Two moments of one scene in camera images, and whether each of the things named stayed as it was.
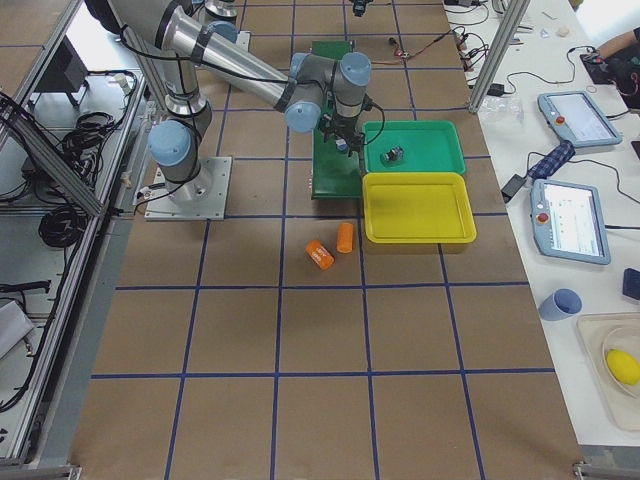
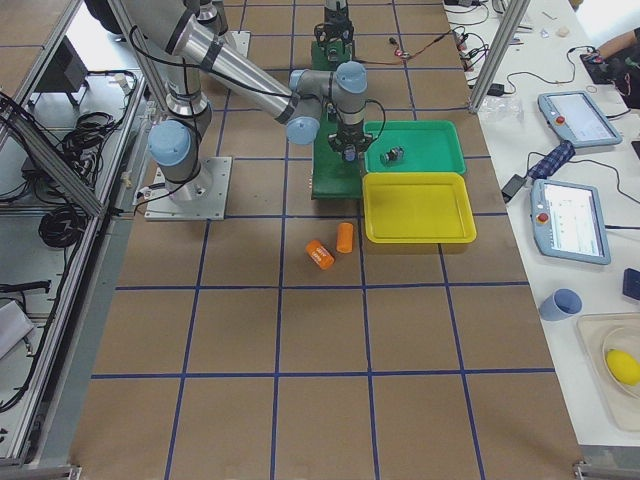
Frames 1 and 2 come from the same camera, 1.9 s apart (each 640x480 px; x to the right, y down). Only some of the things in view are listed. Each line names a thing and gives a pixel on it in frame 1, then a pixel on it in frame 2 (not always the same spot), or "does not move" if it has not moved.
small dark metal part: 395,155 does not move
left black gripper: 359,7 to 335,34
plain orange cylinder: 344,240 does not move
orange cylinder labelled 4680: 319,254 does not move
